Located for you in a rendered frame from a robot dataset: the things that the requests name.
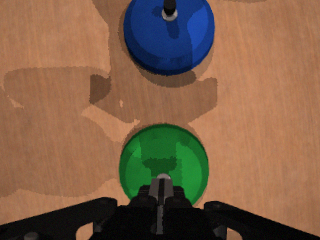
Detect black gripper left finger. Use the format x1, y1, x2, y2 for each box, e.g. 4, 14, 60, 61
0, 178, 162, 240

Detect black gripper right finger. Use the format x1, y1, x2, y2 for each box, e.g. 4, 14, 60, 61
160, 178, 320, 240

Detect green dome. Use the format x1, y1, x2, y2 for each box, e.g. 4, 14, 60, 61
119, 123, 209, 205

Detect blue bell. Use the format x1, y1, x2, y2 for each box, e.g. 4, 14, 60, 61
123, 0, 215, 76

